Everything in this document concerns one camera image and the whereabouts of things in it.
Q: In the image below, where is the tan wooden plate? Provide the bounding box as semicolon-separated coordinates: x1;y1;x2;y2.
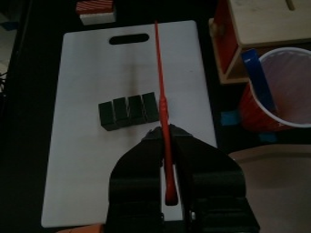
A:
227;144;311;233

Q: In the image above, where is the wooden box with red side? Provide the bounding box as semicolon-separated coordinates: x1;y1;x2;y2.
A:
208;0;311;86

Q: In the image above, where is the red toy knife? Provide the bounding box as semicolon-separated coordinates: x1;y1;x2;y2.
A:
154;19;180;207

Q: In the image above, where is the red striped nigiri sushi toy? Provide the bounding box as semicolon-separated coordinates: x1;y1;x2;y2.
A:
75;0;118;26

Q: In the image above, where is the white cutting board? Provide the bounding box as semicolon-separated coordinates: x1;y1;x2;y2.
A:
40;19;219;228

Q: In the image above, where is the orange toy piece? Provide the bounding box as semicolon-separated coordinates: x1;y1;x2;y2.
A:
55;223;106;233

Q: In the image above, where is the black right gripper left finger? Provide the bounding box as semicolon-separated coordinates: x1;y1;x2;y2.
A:
106;127;167;233

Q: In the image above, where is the red plastic cup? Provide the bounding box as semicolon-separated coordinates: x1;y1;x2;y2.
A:
236;46;311;133

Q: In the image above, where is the black toy sushi piece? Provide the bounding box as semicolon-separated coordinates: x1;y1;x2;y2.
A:
142;91;160;124
127;94;148;126
98;101;120;132
112;96;132;128

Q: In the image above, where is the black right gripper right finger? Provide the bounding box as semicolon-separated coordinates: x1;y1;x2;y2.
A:
170;123;262;233

